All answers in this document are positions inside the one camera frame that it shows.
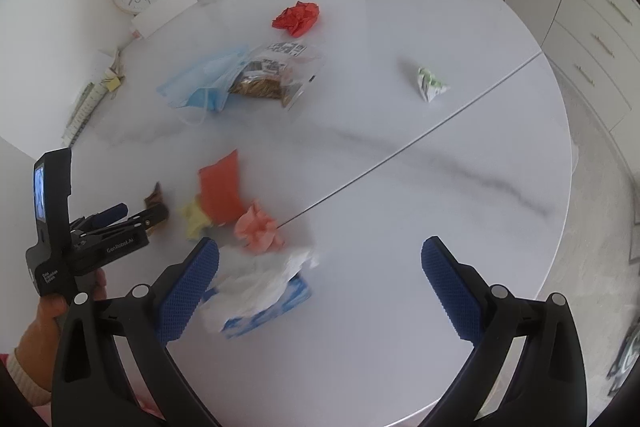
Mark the white folded card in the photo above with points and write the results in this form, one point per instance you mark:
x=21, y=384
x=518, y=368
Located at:
x=162, y=9

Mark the clear plastic snack bag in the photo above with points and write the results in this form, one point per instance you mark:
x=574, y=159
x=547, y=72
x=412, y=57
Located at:
x=272, y=74

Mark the brown wrapper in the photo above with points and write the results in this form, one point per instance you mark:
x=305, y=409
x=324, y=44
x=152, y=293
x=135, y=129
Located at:
x=156, y=198

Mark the yellow sticky notes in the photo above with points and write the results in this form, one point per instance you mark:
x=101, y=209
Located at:
x=112, y=81

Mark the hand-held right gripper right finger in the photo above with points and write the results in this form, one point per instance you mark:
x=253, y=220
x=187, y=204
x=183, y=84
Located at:
x=450, y=292

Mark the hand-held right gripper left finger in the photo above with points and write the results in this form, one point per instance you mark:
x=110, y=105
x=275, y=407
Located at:
x=185, y=297

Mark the person's left forearm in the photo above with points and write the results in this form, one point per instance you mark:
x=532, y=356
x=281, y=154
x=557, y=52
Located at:
x=22, y=379

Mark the white folded paper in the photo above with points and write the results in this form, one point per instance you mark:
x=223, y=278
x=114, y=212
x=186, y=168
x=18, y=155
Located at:
x=110, y=61

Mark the blue tissue pack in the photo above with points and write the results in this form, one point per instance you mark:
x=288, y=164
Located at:
x=255, y=284

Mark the pink crumpled paper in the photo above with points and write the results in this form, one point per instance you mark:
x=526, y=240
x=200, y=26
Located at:
x=257, y=227

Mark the rolled printed paper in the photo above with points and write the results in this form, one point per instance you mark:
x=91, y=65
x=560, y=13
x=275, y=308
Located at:
x=82, y=107

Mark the beige drawer cabinet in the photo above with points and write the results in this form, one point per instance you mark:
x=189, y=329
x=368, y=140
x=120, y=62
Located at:
x=595, y=42

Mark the yellow crumpled paper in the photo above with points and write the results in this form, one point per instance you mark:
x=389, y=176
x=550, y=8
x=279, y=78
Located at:
x=195, y=217

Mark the red crumpled paper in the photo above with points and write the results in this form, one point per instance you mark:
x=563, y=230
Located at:
x=296, y=18

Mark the person's left hand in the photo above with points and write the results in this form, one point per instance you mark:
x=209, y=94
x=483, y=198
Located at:
x=42, y=327

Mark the red orange packet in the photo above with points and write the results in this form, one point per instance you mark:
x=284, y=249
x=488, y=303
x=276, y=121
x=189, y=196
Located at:
x=220, y=189

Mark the green white crumpled wrapper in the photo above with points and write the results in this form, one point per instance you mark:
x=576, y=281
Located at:
x=430, y=83

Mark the blue face mask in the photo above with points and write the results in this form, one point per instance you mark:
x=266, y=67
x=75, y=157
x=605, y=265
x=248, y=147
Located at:
x=200, y=84

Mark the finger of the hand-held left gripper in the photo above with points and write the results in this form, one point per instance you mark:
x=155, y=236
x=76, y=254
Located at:
x=150, y=215
x=107, y=213

